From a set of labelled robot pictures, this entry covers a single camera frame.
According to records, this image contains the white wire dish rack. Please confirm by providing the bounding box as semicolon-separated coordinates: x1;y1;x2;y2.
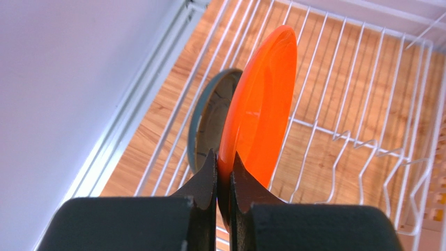
133;1;445;250

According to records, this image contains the black plate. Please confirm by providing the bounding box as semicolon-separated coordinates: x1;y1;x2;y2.
187;68;243;174

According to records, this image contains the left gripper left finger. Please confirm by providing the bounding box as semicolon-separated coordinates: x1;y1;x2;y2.
38;150;217;250

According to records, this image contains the orange plate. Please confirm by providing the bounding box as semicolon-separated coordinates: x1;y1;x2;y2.
217;25;297;228

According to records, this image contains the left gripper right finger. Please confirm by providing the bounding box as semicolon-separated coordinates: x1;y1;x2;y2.
229;156;403;250

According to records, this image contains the aluminium frame rail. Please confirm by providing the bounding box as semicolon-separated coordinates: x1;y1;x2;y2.
64;1;209;201

